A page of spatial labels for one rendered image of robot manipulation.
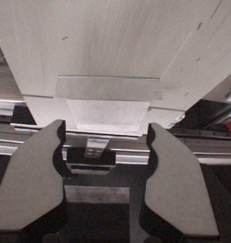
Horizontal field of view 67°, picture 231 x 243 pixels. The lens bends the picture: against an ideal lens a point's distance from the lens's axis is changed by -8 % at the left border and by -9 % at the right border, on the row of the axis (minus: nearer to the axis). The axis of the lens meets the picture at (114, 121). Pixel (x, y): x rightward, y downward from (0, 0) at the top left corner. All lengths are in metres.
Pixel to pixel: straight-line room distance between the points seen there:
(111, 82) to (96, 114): 0.07
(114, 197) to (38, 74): 0.20
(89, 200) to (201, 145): 0.45
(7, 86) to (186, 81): 0.25
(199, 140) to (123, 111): 0.46
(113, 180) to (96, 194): 0.52
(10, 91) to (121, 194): 0.22
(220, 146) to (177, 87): 0.53
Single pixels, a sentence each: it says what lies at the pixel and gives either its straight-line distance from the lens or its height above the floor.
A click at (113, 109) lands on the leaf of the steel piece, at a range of 0.21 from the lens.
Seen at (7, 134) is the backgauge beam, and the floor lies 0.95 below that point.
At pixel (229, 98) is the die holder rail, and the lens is 0.49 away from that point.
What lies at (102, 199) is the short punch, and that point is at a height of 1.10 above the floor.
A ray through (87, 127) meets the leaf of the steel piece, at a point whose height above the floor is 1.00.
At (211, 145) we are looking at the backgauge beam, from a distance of 0.68.
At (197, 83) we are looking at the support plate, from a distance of 0.18.
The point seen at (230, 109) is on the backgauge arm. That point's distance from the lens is 0.68.
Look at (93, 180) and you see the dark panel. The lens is 0.79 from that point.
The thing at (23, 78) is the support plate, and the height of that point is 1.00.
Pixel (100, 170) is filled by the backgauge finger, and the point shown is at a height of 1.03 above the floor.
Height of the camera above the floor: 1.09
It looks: 22 degrees down
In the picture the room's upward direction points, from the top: 179 degrees counter-clockwise
